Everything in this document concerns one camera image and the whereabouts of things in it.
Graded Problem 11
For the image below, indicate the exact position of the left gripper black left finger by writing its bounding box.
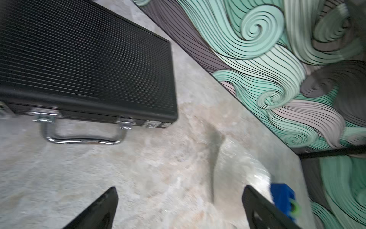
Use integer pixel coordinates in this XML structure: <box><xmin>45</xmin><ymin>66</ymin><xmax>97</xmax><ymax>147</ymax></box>
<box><xmin>64</xmin><ymin>187</ymin><xmax>119</xmax><ymax>229</ymax></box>

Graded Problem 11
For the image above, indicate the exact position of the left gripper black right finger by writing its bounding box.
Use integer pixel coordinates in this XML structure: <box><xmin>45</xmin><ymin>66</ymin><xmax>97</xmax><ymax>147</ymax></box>
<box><xmin>242</xmin><ymin>185</ymin><xmax>300</xmax><ymax>229</ymax></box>

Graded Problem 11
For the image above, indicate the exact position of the blue box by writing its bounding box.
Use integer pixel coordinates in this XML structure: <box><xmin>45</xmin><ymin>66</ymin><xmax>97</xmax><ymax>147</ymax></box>
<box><xmin>270</xmin><ymin>183</ymin><xmax>301</xmax><ymax>222</ymax></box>

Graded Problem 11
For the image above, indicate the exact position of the black ribbed case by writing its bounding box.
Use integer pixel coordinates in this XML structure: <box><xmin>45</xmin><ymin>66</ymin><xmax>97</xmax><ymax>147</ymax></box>
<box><xmin>1</xmin><ymin>1</ymin><xmax>178</xmax><ymax>145</ymax></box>

